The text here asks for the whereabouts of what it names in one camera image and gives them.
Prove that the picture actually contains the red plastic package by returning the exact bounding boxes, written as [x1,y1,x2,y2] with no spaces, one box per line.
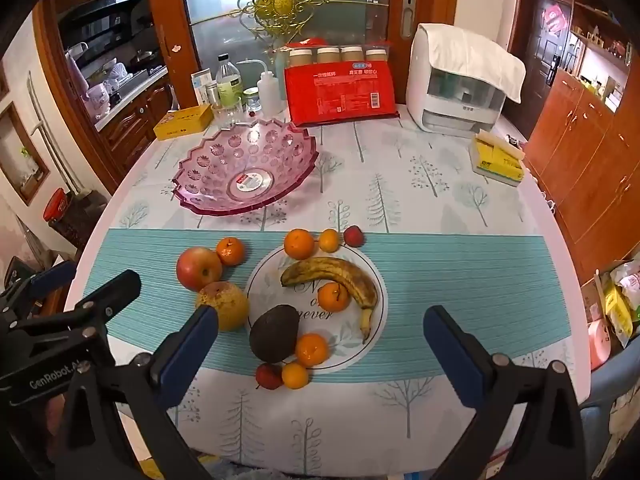
[284,61,402,127]

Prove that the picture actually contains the red apple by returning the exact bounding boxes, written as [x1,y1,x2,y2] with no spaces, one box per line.
[176,246,223,292]

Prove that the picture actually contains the yellow tissue pack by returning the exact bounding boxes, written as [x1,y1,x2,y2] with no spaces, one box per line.
[469,129,527,182]

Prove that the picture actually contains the wooden framed wall niche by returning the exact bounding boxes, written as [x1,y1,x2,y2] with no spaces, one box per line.
[0,102,51,206]

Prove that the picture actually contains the tree print tablecloth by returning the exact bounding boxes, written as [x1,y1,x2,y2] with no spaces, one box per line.
[75,110,596,476]

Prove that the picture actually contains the dark woven basket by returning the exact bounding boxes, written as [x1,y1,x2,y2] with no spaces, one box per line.
[47,192,106,251]

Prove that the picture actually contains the yellow pear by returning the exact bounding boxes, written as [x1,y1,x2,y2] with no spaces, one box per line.
[195,281,250,332]

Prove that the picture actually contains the red door decoration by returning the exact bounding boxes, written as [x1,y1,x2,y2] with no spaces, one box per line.
[542,2,571,36]

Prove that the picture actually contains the cardboard box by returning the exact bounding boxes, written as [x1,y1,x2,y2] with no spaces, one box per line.
[580,260,640,361]

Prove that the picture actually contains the yellow tin box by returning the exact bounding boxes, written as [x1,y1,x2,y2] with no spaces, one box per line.
[153,105,214,141]

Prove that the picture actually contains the gold door ornament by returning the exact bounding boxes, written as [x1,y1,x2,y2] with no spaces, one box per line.
[235,0,331,51]

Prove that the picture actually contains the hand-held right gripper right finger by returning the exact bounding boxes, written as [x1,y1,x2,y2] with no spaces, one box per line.
[422,304,588,480]

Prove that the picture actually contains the silver door handle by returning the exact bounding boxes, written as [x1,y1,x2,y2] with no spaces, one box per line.
[400,0,417,38]

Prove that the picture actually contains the small white blue box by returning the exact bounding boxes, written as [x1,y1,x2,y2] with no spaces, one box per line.
[191,67,215,106]

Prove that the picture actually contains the long metal bar handle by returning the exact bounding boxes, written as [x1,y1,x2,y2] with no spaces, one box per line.
[27,72,76,196]

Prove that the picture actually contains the black range hood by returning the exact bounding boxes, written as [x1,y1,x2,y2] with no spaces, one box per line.
[57,0,151,56]

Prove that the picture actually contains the pink glass fruit bowl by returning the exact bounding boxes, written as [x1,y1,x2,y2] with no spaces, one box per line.
[171,117,320,218]

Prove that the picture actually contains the spotted ripe banana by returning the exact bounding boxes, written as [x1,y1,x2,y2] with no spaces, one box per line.
[280,256,379,345]

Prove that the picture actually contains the pink plastic container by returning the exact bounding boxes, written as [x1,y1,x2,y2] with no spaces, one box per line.
[589,320,613,371]

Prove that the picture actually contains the clear drinking glass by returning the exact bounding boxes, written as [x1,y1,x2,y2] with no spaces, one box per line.
[212,102,246,128]

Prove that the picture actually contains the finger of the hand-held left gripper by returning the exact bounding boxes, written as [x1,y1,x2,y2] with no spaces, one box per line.
[0,260,78,311]
[12,269,142,333]

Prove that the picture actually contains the wooden wall shelf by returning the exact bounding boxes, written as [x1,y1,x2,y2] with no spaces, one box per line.
[570,2,636,111]

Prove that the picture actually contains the white countertop appliance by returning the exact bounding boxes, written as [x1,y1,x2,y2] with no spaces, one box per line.
[405,24,507,136]

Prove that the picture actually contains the white cloth cover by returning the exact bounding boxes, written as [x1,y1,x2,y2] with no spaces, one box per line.
[417,22,527,103]

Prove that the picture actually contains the dark entrance door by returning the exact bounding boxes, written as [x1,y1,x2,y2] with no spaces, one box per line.
[515,0,571,126]

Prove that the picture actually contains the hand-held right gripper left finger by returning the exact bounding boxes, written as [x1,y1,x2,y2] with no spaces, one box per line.
[54,304,221,480]

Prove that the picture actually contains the white squeeze wash bottle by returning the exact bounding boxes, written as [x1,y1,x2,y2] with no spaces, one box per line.
[237,59,283,117]

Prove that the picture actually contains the clear bottle with green label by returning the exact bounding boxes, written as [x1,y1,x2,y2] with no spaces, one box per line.
[216,54,242,108]

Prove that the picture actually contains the tangerine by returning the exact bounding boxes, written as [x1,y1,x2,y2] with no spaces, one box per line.
[317,282,350,312]
[296,333,331,367]
[216,236,247,267]
[284,228,316,261]

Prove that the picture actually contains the red lidded container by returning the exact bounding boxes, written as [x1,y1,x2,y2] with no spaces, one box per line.
[42,187,71,223]

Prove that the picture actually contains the wooden kitchen cabinet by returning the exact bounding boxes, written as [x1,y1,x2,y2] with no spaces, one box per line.
[95,67,173,171]

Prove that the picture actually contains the dark avocado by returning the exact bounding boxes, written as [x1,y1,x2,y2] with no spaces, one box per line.
[248,304,301,364]

